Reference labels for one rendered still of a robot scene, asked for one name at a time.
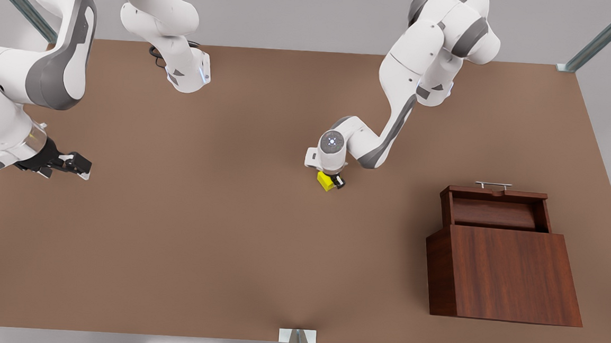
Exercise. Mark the yellow square block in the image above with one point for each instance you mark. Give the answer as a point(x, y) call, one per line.
point(325, 181)

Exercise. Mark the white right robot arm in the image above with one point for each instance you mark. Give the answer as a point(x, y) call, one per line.
point(57, 71)

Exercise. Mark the dark wooden drawer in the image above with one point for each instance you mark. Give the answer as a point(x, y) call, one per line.
point(494, 208)

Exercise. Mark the dark wooden cabinet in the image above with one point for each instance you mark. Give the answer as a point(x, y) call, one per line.
point(511, 274)

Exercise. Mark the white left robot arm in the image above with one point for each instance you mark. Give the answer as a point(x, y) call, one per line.
point(424, 57)

